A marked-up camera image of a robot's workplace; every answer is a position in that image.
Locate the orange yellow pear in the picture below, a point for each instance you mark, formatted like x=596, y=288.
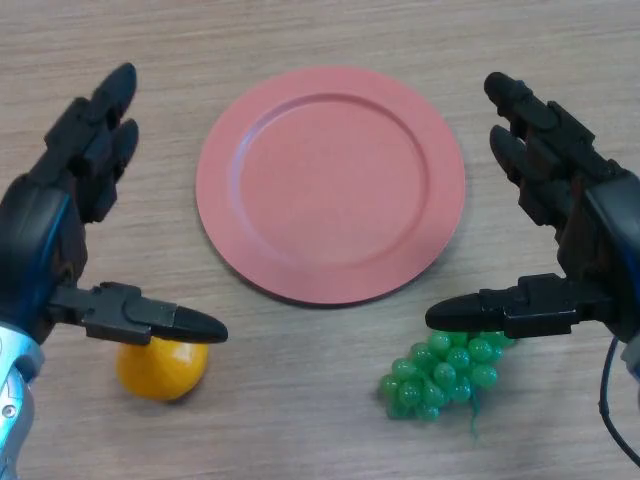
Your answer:
x=160, y=372

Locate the pink round plate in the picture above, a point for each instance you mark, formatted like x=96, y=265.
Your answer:
x=330, y=185

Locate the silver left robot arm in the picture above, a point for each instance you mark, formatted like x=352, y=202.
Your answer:
x=15, y=400

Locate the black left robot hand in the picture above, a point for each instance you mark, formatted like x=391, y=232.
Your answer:
x=45, y=225

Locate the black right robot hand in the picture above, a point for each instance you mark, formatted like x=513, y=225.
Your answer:
x=600, y=235

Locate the green grape bunch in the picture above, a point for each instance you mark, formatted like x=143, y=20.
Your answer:
x=445, y=372

